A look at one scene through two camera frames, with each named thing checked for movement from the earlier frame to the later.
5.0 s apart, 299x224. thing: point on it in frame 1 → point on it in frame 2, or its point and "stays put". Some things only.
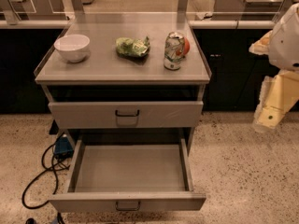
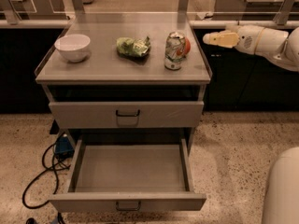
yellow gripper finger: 277,95 → 225,38
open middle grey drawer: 125,173 stays put
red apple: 185,48 stays put
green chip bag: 133,47 stays put
